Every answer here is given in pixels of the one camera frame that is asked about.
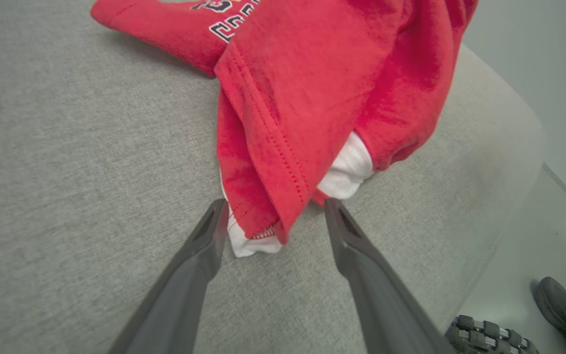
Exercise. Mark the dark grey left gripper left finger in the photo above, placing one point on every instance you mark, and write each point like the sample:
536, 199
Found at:
184, 295

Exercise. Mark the dark grey shoe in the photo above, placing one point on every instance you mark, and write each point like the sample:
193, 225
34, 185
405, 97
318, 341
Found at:
563, 307

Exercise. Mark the red basketball jersey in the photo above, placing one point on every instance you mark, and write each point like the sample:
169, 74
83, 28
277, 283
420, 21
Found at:
312, 73

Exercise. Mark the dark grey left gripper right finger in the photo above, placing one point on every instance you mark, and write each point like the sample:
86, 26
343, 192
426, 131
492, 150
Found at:
381, 305

